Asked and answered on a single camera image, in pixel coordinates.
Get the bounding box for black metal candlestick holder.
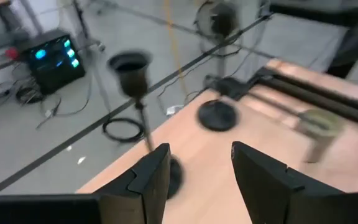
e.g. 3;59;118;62
196;1;241;133
106;50;185;200

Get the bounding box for coiled black cable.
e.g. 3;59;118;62
101;117;145;144

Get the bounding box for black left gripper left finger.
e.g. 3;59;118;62
93;143;172;224

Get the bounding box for silver candle tin green label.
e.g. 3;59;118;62
293;107;347;164

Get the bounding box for wooden shelf riser black legs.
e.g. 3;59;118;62
75;88;358;224

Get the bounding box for black cable bundle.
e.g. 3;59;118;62
0;79;91;130

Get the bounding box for black aluminium extrusion frame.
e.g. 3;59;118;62
205;63;358;130

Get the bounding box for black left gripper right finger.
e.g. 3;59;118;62
231;141;346;224

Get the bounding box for black computer blue lights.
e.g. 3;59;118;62
26;34;86;96

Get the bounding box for red round object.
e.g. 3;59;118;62
4;46;20;60

